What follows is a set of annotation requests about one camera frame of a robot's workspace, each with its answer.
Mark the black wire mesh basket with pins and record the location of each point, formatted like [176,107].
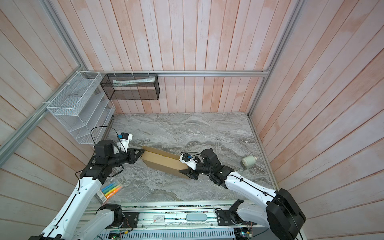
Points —
[130,93]

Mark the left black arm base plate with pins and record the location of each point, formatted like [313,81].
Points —
[129,221]

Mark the paper sheet in black basket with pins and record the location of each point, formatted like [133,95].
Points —
[134,82]

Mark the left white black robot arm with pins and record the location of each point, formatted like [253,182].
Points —
[107,155]

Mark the small white label box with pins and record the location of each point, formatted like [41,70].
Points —
[158,218]

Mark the grey oval device on rail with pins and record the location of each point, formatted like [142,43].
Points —
[196,217]

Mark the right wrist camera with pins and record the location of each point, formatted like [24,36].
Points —
[190,161]

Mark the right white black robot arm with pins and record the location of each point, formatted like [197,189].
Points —
[275,210]

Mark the aluminium mounting rail frame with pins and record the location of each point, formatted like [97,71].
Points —
[185,220]

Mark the brown cardboard box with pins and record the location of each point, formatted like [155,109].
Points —
[163,161]

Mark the white wire mesh shelf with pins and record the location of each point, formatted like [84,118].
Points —
[82,110]

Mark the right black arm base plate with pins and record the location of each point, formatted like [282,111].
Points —
[230,218]

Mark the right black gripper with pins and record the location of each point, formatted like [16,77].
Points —
[190,173]

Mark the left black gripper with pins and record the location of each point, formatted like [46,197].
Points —
[132,155]

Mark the pack of coloured markers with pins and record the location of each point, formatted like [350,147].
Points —
[105,193]

